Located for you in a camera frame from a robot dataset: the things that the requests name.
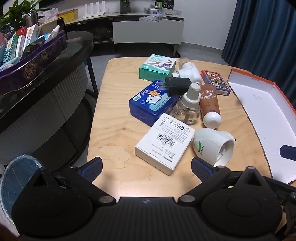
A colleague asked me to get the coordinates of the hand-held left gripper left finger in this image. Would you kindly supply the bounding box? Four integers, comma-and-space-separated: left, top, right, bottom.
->
32, 157, 116, 206

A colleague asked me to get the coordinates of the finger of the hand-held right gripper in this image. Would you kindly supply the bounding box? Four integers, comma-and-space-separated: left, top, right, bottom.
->
279, 145, 296, 160

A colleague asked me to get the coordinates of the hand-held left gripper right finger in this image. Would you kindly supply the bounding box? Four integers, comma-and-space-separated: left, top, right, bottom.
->
177, 157, 267, 206

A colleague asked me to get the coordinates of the white heater with green leaf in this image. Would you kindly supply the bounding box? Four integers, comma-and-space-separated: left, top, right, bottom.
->
193, 127, 237, 167

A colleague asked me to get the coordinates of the white barcode adapter box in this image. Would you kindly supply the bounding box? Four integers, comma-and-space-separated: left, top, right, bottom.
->
135, 113, 196, 176

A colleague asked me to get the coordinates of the orange rimmed white box lid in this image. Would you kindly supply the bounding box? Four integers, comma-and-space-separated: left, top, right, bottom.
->
227, 68, 296, 184

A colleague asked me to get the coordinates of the clear liquid refill bottle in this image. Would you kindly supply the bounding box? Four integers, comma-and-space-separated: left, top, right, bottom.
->
171, 83, 201, 126

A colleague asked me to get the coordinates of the brown tube with white cap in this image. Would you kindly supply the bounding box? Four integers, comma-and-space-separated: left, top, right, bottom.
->
200, 84, 222, 129

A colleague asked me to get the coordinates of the blue bear print tin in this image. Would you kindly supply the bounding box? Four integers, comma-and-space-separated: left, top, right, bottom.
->
129, 80, 183, 127

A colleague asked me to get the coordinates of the black charger plug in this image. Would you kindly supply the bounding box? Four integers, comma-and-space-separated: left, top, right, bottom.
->
165, 77, 192, 96

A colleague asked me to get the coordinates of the red and blue card box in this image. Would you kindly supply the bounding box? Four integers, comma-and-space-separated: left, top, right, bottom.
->
200, 70, 231, 96

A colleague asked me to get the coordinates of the white plug-in repellent heater with bottle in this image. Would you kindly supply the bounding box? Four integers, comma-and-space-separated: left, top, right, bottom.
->
171, 58, 203, 85

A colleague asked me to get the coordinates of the green bandage box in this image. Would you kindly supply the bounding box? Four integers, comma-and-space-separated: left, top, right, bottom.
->
139, 54, 177, 82

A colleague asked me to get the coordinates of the trash bin with plastic liner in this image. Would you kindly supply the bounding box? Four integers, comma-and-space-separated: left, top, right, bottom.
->
0, 155, 43, 230

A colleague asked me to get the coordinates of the black glass top cabinet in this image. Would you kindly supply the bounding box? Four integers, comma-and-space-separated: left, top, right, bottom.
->
0, 31, 100, 165

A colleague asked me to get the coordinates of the purple patterned tray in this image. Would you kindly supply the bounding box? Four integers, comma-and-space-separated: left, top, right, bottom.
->
0, 30, 68, 95

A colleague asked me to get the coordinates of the blue curtain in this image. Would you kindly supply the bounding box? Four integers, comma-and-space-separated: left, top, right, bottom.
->
222, 0, 296, 98

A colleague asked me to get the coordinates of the white spray bottle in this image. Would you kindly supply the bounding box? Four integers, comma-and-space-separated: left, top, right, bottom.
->
49, 25, 61, 38

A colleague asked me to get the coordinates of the teal and white carton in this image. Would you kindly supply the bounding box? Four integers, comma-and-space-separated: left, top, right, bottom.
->
3, 37, 18, 63

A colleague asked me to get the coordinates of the red and white carton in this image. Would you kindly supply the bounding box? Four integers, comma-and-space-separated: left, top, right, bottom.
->
16, 26, 28, 59

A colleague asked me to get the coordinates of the low white media cabinet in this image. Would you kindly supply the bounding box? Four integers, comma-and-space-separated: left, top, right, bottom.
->
38, 10, 185, 57

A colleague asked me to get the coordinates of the yellow box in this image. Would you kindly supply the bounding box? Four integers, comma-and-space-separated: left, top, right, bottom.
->
59, 9, 78, 23

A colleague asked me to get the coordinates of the white router with antennas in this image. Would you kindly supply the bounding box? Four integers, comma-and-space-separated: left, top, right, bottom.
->
84, 2, 104, 18

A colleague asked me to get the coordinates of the clear plastic packaging pile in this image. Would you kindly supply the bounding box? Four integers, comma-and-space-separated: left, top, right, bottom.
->
139, 14, 167, 23

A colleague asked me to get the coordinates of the white plastic bag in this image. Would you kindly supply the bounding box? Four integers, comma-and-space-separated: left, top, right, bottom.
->
38, 8, 58, 22

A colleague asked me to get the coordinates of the steel thermos cup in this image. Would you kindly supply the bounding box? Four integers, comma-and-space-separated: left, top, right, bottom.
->
25, 12, 39, 27

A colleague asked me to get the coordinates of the small potted plant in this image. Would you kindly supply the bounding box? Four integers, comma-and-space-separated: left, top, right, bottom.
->
120, 0, 131, 14

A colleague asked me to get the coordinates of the black and green box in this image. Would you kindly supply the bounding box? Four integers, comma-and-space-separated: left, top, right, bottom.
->
154, 0, 174, 10

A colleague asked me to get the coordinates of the black television screen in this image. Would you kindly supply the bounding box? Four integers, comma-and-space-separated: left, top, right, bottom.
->
38, 0, 65, 7

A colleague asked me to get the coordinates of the large leafy plant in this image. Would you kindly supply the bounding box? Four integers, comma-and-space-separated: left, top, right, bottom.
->
0, 0, 50, 33

